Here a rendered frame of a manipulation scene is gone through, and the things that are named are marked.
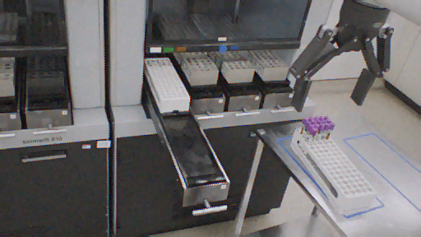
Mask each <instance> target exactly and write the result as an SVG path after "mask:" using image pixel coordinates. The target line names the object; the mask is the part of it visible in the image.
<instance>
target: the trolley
mask: <svg viewBox="0 0 421 237"><path fill-rule="evenodd" d="M329 119H332V122H333V123H335V127H334V129H333V130H332V134H331V136H330V138H331V139H332V141H334V143H335V144H336V145H337V146H338V147H339V148H340V150H341V151H343V152H344V154H345V156H347V157H348V159H349V160H350V161H351V163H352V164H353V165H354V166H355V168H356V169H357V170H359V173H360V174H362V175H363V177H364V178H365V179H366V180H367V182H369V183H370V185H371V186H372V187H373V188H374V189H375V191H376V192H377V195H376V197H375V198H374V200H373V201H372V205H371V206H370V208H369V209H368V210H367V211H357V212H352V213H348V214H343V215H340V214H338V213H337V212H336V210H335V208H334V207H333V206H332V204H331V203H330V202H329V198H328V197H327V196H326V195H325V193H324V192H323V190H322V189H321V187H320V185H318V183H317V181H316V180H315V179H314V178H313V176H312V174H310V172H309V170H308V169H307V167H306V165H305V164H304V163H303V162H302V160H301V159H300V158H299V157H298V155H296V154H295V152H294V150H293V149H292V148H291V142H292V139H293V136H294V131H295V129H300V128H301V126H302V122H297V123H291V124H286V125H283V126H274V127H271V128H264V129H257V131H256V138H255V141H254V147H253V149H252V154H251V156H250V162H249V165H248V169H247V175H246V178H245V181H244V184H243V191H242V193H241V196H240V199H239V205H238V210H237V212H236V218H235V221H234V225H233V228H232V233H231V236H230V237H335V236H334V235H333V234H332V233H331V232H330V231H329V229H328V228H327V227H326V225H325V224H324V223H323V222H322V220H321V219H319V217H318V215H319V213H320V212H321V213H322V215H323V216H324V217H325V218H326V219H327V220H328V221H329V222H330V224H331V225H332V226H333V228H334V229H335V230H337V233H338V234H339V235H340V236H341V237H421V164H420V163H419V162H418V161H417V160H415V159H414V158H413V157H412V156H411V155H409V154H408V153H407V152H405V151H404V150H403V149H402V148H400V147H399V146H398V145H396V144H395V143H394V142H393V141H392V140H391V139H390V138H389V137H387V136H386V135H385V134H384V133H382V132H381V131H380V130H379V129H377V128H376V127H375V126H373V125H372V124H371V123H370V122H369V121H367V120H366V119H365V118H363V116H362V115H361V114H359V113H358V112H354V113H351V114H340V115H336V116H332V117H329ZM264 144H265V147H266V148H268V150H269V151H270V152H271V154H272V155H273V156H274V157H275V158H276V159H277V160H278V162H280V164H281V166H283V167H284V169H285V170H286V171H287V173H288V174H289V175H290V176H291V177H292V179H293V180H294V181H295V183H296V184H297V185H298V186H299V187H300V188H301V189H302V190H303V192H304V193H306V196H308V197H309V199H310V200H311V201H312V203H313V204H314V208H313V210H312V213H311V215H309V216H305V217H303V218H298V219H295V220H293V221H289V222H284V223H282V224H280V225H273V226H271V227H269V228H266V229H261V230H258V231H255V232H253V233H248V234H246V235H242V236H239V232H240V230H241V227H242V224H243V218H244V215H245V212H246V210H247V204H248V200H249V198H250V192H251V190H252V186H253V183H254V178H255V175H256V172H257V166H258V163H259V160H260V158H261V151H262V148H263V146H264Z"/></svg>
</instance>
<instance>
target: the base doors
mask: <svg viewBox="0 0 421 237"><path fill-rule="evenodd" d="M383 78H384V79H386V80H387V81H389V82H390V83H391V84H392V85H393V86H395V88H398V90H400V91H401V92H403V93H404V94H405V95H407V96H408V97H409V98H410V99H411V100H413V101H414V102H415V103H417V104H418V105H419V106H420V107H421V27H420V26H417V25H416V24H414V23H412V22H411V21H408V22H407V23H406V26H405V28H404V31H403V33H402V35H401V37H400V41H399V43H398V44H397V46H396V48H395V52H394V53H393V55H392V57H391V69H390V70H389V71H388V72H385V73H384V75H383Z"/></svg>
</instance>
